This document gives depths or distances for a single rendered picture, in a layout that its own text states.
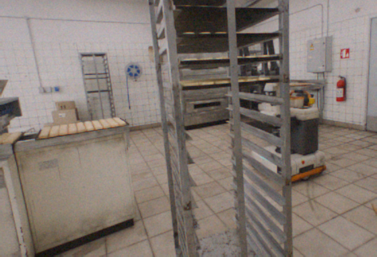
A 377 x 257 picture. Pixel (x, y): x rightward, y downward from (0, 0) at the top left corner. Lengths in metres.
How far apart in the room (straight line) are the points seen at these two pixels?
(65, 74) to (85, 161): 4.19
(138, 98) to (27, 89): 2.12
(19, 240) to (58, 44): 4.66
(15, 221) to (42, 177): 0.29
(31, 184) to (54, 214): 0.28
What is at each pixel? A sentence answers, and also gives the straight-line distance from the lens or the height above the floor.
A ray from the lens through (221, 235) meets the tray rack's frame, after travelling 1.87.
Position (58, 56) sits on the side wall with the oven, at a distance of 6.18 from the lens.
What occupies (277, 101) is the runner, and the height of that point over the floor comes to 1.14.
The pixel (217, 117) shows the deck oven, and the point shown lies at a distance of 5.79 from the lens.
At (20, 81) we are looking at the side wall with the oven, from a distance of 6.26.
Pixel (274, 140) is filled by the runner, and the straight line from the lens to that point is 1.11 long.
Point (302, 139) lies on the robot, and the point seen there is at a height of 0.48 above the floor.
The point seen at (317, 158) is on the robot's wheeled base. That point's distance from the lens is 2.98.
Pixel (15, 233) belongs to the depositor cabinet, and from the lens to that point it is 2.10.
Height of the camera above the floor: 1.27
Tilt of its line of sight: 10 degrees down
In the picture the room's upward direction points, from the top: 4 degrees counter-clockwise
